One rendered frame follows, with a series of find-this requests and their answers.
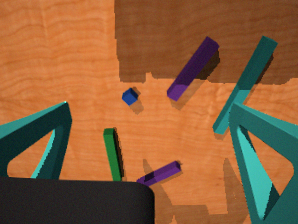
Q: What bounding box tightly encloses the green rod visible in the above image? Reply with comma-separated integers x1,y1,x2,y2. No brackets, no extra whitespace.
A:
103,128,122,181

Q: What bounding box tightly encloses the turquoise rod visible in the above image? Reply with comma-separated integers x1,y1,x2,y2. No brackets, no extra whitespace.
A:
212,36,278,135

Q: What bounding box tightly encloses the small blue cube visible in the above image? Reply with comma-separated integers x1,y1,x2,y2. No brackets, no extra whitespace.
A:
122,87,138,106

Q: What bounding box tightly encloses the purple rod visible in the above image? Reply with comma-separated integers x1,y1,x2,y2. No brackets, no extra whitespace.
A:
136,160,181,187
167,36,220,102

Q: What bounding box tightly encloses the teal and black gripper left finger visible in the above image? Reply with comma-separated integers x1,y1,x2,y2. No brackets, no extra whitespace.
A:
0,102,72,179

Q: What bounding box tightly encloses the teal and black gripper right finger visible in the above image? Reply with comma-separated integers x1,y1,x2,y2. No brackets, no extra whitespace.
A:
228,102,298,224

